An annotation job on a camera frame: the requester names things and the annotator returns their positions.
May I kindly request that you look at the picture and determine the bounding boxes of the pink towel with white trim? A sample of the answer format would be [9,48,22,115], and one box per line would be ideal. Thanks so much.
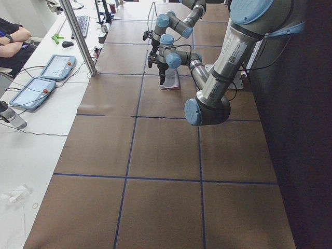
[160,68,180,90]

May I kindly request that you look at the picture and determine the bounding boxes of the crumpled white tissue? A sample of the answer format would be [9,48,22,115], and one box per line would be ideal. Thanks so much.
[1,185,33,204]

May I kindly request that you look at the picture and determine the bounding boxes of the green tool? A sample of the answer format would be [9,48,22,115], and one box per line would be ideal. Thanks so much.
[51,33,64,45]

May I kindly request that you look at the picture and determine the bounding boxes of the black keyboard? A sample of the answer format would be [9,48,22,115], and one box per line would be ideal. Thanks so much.
[76,16,90,38]

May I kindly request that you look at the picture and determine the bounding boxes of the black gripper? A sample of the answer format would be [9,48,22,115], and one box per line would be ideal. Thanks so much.
[147,51,169,85]
[143,30,154,41]

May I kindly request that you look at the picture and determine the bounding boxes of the black computer mouse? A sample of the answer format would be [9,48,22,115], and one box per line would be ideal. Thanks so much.
[62,41,74,48]

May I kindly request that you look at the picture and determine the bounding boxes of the clear water bottle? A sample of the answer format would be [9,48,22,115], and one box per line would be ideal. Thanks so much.
[1,101,27,129]

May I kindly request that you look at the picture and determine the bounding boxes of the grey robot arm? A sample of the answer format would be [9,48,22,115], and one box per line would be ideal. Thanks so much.
[143,1,206,49]
[143,1,307,126]

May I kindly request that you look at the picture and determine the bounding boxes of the seated person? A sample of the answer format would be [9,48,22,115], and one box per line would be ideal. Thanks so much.
[0,18,36,78]

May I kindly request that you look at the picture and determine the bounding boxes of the aluminium frame post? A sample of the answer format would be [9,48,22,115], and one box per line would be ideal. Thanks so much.
[59,0,97,76]

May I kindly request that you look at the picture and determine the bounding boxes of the metal cup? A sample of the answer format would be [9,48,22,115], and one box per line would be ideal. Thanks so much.
[101,25,108,33]

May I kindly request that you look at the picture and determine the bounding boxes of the far teach pendant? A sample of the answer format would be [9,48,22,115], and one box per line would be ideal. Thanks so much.
[39,54,76,80]

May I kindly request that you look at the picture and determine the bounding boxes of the teach pendant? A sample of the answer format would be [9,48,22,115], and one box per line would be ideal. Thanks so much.
[9,77,56,110]
[39,54,76,80]

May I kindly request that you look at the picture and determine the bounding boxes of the near teach pendant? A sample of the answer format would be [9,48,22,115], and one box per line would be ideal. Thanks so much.
[9,77,56,110]

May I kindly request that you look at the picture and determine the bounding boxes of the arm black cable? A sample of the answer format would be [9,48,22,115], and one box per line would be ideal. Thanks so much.
[150,44,194,76]
[146,2,157,33]

